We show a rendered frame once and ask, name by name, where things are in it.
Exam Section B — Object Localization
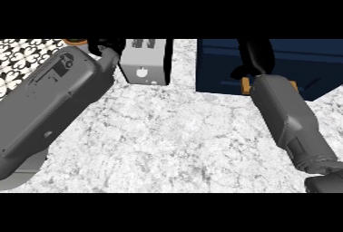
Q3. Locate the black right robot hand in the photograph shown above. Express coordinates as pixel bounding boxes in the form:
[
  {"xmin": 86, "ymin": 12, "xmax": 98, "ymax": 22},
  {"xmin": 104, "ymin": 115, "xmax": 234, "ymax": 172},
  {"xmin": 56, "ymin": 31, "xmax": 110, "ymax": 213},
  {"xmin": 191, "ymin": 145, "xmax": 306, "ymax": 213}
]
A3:
[{"xmin": 229, "ymin": 38, "xmax": 275, "ymax": 81}]

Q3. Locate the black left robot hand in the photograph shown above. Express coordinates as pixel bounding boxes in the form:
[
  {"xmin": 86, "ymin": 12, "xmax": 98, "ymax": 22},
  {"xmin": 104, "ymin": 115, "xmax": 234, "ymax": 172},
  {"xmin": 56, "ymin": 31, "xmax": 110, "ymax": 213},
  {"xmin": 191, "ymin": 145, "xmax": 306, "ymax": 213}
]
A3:
[{"xmin": 87, "ymin": 38, "xmax": 127, "ymax": 58}]

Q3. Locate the dark blue open drawer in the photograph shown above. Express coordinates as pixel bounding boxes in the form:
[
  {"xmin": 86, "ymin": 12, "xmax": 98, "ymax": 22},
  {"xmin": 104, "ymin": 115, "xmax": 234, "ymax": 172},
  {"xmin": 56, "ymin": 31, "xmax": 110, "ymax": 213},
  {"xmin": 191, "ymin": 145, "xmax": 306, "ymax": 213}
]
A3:
[{"xmin": 195, "ymin": 38, "xmax": 343, "ymax": 102}]

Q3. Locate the orange can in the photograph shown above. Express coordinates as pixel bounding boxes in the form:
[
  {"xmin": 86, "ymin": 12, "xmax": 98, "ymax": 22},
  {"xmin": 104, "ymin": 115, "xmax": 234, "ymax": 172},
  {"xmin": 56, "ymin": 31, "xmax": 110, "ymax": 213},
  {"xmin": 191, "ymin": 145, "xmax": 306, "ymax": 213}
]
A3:
[{"xmin": 240, "ymin": 76, "xmax": 299, "ymax": 96}]

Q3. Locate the orange round object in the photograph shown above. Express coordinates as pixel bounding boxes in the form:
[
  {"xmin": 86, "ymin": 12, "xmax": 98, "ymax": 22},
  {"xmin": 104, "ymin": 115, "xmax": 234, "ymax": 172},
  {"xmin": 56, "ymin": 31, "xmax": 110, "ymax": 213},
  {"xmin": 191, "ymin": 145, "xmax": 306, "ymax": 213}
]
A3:
[{"xmin": 62, "ymin": 38, "xmax": 90, "ymax": 46}]

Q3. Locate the grey box appliance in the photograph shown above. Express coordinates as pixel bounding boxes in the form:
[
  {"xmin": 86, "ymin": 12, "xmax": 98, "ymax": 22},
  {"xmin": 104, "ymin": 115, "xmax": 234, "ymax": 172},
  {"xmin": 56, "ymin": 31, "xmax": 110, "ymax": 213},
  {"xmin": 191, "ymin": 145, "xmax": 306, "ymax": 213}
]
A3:
[{"xmin": 118, "ymin": 38, "xmax": 176, "ymax": 87}]

